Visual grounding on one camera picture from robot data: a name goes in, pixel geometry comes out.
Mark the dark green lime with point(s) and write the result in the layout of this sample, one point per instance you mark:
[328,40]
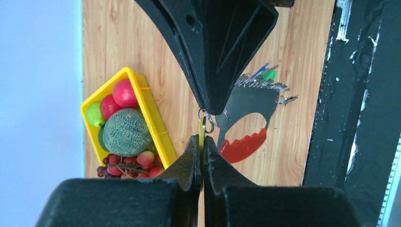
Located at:
[100,138]

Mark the green netted melon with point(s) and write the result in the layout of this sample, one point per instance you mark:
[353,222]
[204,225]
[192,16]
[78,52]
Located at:
[126,133]

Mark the pink red apple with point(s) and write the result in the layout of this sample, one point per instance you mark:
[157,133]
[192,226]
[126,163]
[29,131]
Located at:
[124,94]

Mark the green key tag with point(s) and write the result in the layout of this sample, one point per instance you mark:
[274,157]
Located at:
[269,75]

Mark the blue key tag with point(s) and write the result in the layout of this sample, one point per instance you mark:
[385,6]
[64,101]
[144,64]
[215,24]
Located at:
[262,69]

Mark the yellow key tag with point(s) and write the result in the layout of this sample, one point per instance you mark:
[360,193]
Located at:
[202,130]

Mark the yellow plastic tray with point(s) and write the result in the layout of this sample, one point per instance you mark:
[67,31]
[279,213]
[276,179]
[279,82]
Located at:
[148,107]

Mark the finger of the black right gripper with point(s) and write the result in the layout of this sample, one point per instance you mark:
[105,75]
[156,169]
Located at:
[232,31]
[183,28]

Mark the dark purple grape bunch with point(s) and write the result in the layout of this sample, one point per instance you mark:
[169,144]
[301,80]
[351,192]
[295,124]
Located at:
[108,169]

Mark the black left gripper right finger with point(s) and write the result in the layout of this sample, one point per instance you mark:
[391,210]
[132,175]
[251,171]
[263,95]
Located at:
[232,200]

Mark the red strawberry cluster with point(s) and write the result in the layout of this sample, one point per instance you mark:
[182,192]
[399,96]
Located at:
[145,165]

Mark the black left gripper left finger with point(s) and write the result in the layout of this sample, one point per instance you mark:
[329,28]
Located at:
[169,200]

